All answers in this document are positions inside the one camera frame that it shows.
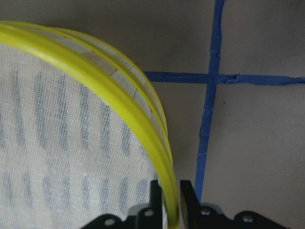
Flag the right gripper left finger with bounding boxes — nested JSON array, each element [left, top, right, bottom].
[[150, 180, 163, 212]]

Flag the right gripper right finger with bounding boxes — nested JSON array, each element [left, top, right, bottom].
[[180, 180, 199, 228]]

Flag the yellow steamer layer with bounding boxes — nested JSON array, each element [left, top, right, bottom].
[[0, 21, 179, 229], [52, 27, 169, 136]]

